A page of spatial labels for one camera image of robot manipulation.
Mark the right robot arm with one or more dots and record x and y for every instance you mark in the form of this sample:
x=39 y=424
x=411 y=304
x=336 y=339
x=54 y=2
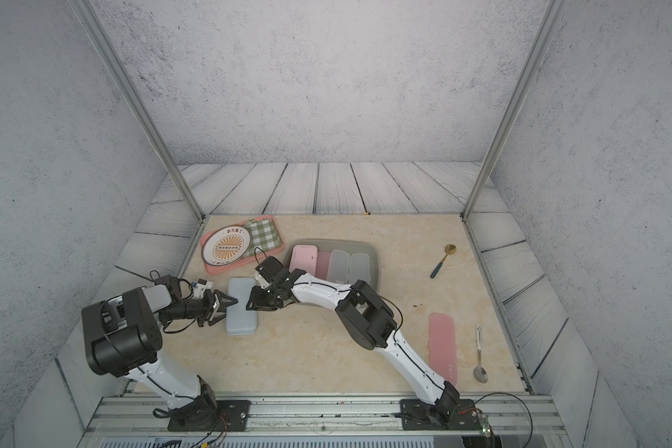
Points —
x=368 y=319

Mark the pink plastic tray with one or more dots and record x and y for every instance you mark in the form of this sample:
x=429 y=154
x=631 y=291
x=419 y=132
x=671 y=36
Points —
x=245 y=259

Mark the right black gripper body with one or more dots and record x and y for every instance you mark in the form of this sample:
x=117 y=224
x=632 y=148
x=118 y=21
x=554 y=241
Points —
x=265 y=300

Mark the grey plastic storage box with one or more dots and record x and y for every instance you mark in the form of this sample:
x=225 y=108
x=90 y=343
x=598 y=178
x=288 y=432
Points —
x=352 y=247

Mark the translucent pink pencil case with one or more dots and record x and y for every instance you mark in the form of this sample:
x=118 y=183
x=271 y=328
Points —
x=323 y=264

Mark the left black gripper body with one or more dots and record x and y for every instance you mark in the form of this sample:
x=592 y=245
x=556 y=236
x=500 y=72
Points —
x=201 y=308

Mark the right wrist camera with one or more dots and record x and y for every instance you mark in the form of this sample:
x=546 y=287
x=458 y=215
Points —
x=268 y=270

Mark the light blue pencil case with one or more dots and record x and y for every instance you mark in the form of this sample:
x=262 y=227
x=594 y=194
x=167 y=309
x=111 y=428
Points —
x=239 y=320

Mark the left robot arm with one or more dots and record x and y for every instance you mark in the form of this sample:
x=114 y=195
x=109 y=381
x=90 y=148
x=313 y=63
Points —
x=124 y=336

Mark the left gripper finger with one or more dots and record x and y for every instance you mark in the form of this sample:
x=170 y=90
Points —
x=216 y=319
x=224 y=301

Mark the right aluminium frame post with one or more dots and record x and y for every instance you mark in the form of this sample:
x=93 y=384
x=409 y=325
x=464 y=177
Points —
x=553 y=15

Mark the left aluminium frame post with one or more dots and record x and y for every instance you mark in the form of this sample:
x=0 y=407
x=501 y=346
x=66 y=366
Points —
x=102 y=44

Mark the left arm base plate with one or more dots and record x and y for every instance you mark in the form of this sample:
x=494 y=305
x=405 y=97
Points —
x=229 y=416

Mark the gold spoon teal handle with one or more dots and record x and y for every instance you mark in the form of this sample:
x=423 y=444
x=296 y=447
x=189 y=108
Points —
x=449 y=250

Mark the clear pencil case with label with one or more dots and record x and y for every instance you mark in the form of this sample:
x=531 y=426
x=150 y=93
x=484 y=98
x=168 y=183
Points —
x=339 y=267

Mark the green checked cloth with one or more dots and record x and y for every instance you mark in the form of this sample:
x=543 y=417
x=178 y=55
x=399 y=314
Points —
x=264 y=234

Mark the aluminium front rail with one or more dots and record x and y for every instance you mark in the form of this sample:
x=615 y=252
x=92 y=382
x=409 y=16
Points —
x=330 y=420

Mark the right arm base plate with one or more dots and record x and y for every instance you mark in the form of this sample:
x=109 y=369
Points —
x=417 y=415

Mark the small white pen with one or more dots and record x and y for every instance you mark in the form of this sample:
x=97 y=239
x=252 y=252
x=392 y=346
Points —
x=479 y=372

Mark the aluminium frame post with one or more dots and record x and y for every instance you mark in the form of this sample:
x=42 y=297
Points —
x=553 y=15
x=102 y=44

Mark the round orange patterned plate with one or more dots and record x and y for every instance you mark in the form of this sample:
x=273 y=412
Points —
x=225 y=246

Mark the opaque pink pencil case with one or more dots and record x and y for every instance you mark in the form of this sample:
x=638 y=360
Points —
x=304 y=258

